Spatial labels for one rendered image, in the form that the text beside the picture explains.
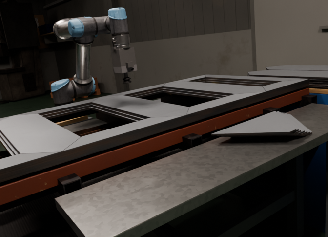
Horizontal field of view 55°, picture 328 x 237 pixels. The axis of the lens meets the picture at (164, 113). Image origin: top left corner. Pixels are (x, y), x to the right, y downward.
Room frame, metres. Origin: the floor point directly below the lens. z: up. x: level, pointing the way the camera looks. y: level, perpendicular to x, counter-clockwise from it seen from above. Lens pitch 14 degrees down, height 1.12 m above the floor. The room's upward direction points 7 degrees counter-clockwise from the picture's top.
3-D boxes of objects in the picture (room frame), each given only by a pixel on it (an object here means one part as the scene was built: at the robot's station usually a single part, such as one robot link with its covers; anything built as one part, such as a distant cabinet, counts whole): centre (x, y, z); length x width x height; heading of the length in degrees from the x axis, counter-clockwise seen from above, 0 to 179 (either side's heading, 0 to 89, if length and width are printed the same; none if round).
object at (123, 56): (1.39, 0.14, 1.05); 0.10 x 0.09 x 0.16; 41
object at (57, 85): (1.97, 0.62, 0.87); 0.13 x 0.12 x 0.14; 120
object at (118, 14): (1.40, 0.15, 1.21); 0.09 x 0.08 x 0.11; 30
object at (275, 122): (1.05, -0.39, 0.77); 0.45 x 0.20 x 0.04; 124
